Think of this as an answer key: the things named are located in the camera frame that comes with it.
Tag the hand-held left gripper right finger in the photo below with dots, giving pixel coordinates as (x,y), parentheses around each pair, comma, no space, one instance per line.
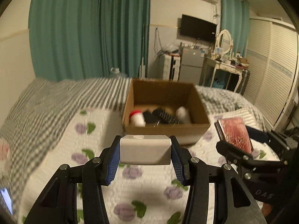
(178,164)

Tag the narrow teal curtain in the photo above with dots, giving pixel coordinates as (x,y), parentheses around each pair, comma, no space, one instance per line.
(234,18)

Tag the blurred pink object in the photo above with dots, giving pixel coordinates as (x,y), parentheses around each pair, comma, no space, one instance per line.
(4,151)

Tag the floral quilted bed cover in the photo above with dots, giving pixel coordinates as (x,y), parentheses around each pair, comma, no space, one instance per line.
(70,149)

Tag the white louvred wardrobe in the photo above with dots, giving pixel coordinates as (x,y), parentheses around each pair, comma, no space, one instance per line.
(271,63)

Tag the large water bottle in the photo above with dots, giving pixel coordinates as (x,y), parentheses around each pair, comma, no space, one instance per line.
(116,72)

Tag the small grey fridge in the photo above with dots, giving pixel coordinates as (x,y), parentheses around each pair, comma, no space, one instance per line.
(191,65)

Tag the white mop pole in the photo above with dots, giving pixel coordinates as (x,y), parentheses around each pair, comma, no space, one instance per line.
(142,71)

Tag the black remote control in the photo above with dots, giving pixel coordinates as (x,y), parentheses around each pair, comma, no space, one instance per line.
(168,117)

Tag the black wall television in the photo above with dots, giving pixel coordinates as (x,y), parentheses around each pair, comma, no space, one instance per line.
(198,29)

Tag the white rectangular charger block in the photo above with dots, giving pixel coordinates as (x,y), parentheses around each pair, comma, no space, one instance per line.
(144,149)

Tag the white cylindrical plug device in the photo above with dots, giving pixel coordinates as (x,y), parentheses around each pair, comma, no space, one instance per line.
(183,114)

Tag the cardboard box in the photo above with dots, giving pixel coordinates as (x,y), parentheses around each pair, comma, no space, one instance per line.
(163,91)

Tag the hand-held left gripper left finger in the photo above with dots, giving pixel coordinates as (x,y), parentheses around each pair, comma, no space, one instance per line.
(112,162)

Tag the grey checked bed sheet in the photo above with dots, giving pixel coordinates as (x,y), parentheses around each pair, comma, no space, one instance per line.
(58,98)

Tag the dark grey plug charger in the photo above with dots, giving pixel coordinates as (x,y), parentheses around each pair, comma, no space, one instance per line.
(150,117)

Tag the oval white-framed mirror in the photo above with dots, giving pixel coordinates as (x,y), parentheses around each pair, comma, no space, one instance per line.
(224,42)

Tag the glowing screen device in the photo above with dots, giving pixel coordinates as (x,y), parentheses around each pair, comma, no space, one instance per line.
(5,200)

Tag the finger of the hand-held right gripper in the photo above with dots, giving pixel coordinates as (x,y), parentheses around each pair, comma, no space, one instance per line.
(236,155)
(259,135)

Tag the white bottle with red cap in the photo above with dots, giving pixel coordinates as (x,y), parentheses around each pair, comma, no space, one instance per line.
(137,119)

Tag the red patterned case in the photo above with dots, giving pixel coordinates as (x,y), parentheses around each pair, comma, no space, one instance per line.
(236,133)

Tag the white dressing table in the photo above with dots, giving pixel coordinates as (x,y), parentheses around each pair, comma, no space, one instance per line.
(224,66)

